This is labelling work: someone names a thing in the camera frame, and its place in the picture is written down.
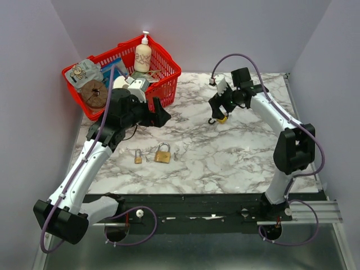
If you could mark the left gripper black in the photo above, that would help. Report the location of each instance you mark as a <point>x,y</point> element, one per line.
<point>156,119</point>

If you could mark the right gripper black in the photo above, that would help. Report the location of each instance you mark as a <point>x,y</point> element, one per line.
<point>216,102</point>

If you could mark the yellow padlock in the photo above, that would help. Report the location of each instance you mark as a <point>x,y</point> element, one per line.
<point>212,121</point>

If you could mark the large brass padlock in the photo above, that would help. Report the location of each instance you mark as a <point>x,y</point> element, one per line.
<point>163,154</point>

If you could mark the small brass padlock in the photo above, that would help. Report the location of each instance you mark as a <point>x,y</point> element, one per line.
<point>137,156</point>

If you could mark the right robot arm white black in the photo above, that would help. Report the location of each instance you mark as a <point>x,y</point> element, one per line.
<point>295,147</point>

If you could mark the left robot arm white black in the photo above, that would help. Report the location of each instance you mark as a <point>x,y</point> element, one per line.
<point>64,214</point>

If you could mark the green patterned packet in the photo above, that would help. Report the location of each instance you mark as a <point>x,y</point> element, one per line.
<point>151,76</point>

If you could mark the white toilet paper roll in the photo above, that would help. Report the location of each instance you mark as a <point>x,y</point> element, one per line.
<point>120,82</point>

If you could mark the red plastic basket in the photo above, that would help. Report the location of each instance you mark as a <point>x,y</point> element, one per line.
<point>167,69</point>

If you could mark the blue plastic package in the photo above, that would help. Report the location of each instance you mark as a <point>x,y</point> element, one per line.
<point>119,69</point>

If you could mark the cream lotion pump bottle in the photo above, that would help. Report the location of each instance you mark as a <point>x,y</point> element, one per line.
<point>143,54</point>

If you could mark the brown tape roll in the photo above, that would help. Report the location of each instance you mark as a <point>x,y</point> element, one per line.
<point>94,94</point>

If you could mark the grey cartoon pouch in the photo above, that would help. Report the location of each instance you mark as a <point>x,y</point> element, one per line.
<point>83,72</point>

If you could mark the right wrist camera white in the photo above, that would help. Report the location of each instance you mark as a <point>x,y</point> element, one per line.
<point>219,81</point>

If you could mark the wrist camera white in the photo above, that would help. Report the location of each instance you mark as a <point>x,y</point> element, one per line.
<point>138,88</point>
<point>219,81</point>

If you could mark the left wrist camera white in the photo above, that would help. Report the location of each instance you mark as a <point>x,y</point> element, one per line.
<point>138,88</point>

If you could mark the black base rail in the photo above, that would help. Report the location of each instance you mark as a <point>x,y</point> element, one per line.
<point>201,213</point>

